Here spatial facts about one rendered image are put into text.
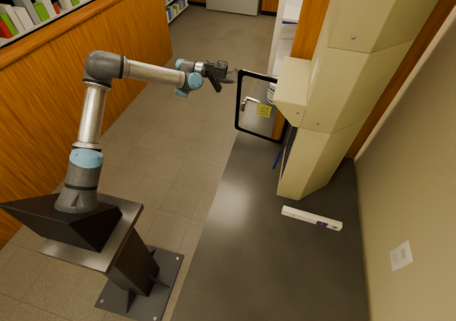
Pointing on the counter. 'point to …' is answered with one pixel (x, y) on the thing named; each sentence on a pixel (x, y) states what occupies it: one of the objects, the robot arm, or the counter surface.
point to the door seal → (238, 106)
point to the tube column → (380, 11)
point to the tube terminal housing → (335, 111)
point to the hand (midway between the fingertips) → (241, 80)
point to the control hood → (292, 89)
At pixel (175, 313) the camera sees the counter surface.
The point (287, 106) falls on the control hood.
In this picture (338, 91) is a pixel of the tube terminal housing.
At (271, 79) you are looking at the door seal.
